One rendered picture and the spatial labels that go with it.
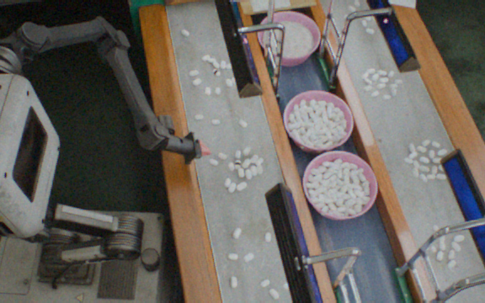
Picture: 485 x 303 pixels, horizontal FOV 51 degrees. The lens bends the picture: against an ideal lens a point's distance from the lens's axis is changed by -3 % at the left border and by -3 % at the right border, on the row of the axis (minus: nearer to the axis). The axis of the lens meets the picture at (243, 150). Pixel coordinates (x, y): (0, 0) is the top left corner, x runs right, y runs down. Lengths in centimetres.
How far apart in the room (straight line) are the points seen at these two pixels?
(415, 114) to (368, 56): 33
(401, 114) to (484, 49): 155
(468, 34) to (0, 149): 301
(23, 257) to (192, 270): 76
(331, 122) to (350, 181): 26
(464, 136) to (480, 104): 117
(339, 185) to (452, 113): 57
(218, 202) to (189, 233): 16
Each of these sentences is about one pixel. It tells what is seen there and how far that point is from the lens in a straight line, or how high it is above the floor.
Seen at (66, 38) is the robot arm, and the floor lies 122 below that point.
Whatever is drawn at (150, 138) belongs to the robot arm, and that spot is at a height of 101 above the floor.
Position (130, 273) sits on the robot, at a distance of 210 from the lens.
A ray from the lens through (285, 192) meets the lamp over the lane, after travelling 149.
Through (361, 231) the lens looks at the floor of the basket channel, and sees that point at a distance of 196.
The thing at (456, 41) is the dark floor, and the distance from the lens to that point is 358.
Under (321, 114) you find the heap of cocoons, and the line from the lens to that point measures 210.
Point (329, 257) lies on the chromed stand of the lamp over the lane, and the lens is 142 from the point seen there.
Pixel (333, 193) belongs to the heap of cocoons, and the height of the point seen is 74.
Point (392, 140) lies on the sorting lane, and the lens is 209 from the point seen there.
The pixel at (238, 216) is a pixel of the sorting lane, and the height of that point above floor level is 74.
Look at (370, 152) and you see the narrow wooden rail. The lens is 200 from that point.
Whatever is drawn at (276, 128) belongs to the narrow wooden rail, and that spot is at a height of 76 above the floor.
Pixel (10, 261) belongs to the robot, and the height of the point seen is 47.
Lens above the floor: 245
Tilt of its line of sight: 60 degrees down
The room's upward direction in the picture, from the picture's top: 2 degrees clockwise
